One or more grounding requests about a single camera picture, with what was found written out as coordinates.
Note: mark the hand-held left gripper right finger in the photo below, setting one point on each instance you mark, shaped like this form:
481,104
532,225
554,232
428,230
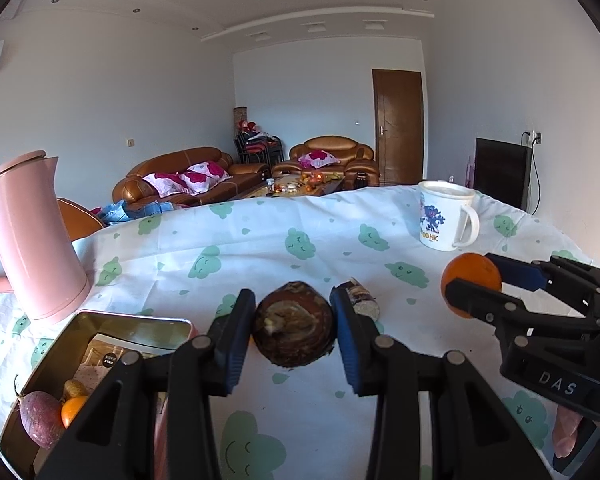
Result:
347,345

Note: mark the brown wooden chair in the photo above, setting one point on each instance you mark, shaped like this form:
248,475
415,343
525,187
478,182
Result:
77,217

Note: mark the wall outlet with plug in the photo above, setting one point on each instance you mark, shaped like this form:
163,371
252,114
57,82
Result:
531,136

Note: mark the pile of small fruits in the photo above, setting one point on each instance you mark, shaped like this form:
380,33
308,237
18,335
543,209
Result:
305,180

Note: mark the tall patterned cylinder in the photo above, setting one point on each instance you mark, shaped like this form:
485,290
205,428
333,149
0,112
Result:
240,117

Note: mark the pink electric kettle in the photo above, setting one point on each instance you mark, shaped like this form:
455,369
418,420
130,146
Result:
35,240

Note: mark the person's right hand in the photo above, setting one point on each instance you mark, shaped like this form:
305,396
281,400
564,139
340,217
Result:
565,432

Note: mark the white printed mug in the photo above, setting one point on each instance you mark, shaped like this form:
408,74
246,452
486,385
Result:
440,220

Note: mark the brown taro root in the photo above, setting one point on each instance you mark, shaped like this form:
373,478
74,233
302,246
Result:
295,330

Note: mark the brown leather armchair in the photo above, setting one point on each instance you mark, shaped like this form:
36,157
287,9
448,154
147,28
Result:
352,152

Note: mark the magenta floral pillow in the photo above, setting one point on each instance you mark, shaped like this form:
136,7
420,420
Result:
165,184
207,172
320,158

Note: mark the white tablecloth green cloud print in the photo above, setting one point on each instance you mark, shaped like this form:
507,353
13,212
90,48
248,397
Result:
305,250

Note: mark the purple round root vegetable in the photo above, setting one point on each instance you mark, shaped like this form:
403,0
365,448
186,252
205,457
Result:
40,417

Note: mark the blue cloth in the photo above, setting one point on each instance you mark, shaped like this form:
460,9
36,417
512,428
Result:
125,210

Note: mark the wooden coffee table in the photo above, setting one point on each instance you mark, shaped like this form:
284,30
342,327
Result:
252,192

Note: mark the stack of dark chairs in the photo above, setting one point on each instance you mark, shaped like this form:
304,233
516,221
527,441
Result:
260,147

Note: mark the brown leather sofa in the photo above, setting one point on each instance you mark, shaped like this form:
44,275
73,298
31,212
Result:
140,167

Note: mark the paper packet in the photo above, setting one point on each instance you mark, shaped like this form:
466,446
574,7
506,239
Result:
100,365

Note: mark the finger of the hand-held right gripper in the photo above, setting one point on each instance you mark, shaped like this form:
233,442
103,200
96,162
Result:
485,305
522,276

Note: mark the brown wooden door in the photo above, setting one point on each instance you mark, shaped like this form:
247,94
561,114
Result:
400,125

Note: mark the pink tin box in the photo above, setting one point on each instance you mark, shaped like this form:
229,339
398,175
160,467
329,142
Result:
130,327

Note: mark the yellow round fruit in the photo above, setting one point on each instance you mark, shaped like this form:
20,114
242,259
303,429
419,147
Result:
74,389

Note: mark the small orange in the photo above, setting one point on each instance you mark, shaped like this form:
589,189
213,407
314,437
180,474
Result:
72,412

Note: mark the large orange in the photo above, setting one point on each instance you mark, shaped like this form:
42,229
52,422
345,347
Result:
467,270

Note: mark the black television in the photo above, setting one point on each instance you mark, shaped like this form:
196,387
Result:
502,170

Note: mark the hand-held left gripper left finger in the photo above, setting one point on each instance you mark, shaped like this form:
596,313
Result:
237,340

